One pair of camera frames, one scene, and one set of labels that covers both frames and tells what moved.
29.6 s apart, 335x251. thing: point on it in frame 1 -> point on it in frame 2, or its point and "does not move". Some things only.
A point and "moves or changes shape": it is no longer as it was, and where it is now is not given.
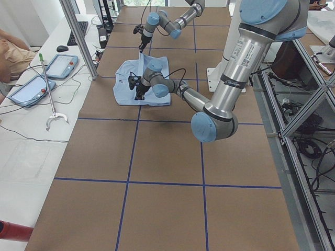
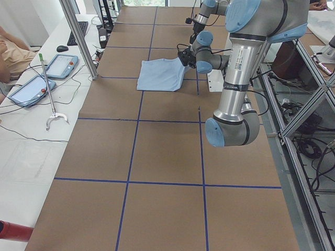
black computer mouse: x=61 y=48 does not move
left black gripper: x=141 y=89 -> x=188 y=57
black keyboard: x=71 y=41 does not move
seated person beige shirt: x=15 y=56 does not move
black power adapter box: x=103 y=35 does not move
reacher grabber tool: x=54 y=115 does not move
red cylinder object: x=14 y=231 does not move
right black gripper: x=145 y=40 -> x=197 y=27
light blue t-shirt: x=125 y=95 moves or changes shape
